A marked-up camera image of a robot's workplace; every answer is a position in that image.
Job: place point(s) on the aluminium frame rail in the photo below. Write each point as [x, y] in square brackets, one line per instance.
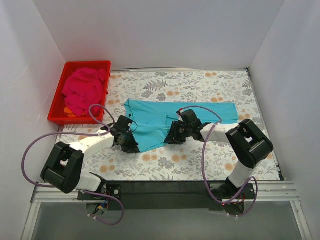
[167, 210]

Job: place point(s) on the magenta t shirt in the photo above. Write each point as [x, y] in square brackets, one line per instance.
[84, 88]

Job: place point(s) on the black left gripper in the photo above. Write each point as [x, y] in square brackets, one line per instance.
[128, 144]

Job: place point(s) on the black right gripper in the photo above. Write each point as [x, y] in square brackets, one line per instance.
[175, 134]

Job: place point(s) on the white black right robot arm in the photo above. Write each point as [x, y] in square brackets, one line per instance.
[249, 143]

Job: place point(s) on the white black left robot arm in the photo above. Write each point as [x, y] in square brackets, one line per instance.
[64, 166]

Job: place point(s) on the red plastic bin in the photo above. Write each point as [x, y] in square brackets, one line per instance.
[56, 114]

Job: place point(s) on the turquoise t shirt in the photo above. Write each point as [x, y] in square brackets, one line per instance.
[153, 120]

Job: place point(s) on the floral patterned table mat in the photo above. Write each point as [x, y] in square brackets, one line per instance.
[193, 160]

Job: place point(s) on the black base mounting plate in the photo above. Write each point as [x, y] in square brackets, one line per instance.
[161, 195]

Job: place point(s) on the orange cloth in bin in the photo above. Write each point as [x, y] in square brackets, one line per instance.
[69, 113]

